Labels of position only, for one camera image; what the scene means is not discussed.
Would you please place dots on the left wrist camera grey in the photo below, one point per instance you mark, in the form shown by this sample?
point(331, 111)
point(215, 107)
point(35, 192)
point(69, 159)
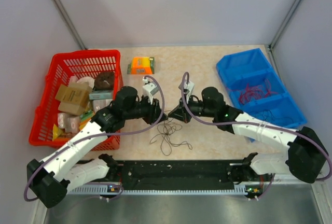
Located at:
point(149, 89)

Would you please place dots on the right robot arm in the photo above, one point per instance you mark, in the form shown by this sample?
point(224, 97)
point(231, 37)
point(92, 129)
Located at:
point(301, 153)

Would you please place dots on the blue plastic divided bin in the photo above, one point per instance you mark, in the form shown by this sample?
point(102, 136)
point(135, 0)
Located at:
point(254, 87)

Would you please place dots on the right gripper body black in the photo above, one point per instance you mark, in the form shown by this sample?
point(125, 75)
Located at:
point(197, 108)

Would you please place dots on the teal flat packet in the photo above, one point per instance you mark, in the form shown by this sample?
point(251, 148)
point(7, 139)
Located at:
point(101, 95)

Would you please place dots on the brown cardboard box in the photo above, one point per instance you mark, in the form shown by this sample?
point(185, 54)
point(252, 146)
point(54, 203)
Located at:
point(73, 98)

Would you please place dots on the pink wrapped snack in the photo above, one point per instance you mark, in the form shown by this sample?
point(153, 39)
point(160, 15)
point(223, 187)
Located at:
point(69, 123)

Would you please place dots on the brown round cake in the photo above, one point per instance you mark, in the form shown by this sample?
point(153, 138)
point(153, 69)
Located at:
point(104, 81)

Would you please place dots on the red plastic basket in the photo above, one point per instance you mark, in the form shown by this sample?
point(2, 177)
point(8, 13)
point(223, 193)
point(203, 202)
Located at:
point(64, 65)

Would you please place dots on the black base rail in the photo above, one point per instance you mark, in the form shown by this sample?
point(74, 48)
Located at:
point(181, 174)

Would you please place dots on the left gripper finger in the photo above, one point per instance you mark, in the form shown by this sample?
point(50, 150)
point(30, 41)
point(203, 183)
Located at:
point(163, 118)
point(156, 106)

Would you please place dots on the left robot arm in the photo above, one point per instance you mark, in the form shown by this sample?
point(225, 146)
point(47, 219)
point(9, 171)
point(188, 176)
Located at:
point(54, 176)

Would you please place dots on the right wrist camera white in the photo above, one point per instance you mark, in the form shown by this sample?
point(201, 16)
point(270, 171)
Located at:
point(187, 87)

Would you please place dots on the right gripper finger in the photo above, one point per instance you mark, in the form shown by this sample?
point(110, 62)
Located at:
point(181, 104)
point(178, 114)

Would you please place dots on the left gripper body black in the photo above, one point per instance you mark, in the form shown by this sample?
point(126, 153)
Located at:
point(146, 111)

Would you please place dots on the orange yellow box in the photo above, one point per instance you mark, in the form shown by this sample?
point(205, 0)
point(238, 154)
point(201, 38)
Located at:
point(141, 65)

